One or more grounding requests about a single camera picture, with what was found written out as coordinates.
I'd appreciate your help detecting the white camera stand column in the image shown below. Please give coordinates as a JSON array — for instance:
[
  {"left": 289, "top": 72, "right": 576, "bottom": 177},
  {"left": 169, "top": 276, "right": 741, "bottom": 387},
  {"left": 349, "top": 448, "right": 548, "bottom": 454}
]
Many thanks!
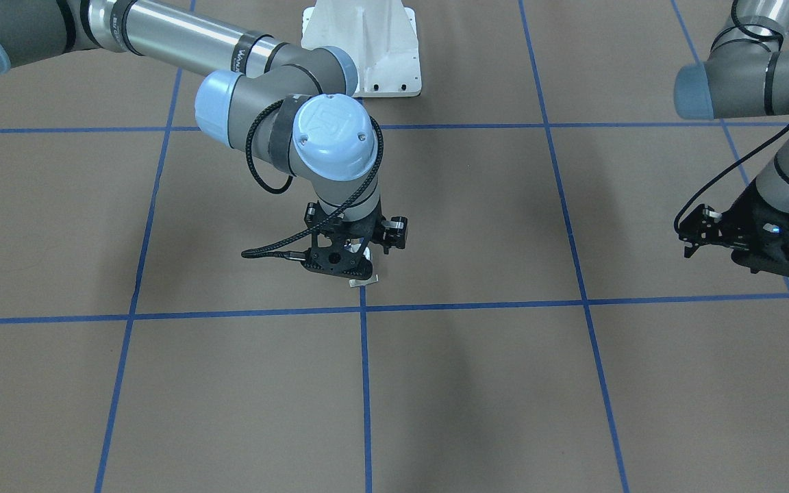
[{"left": 301, "top": 1, "right": 423, "bottom": 98}]

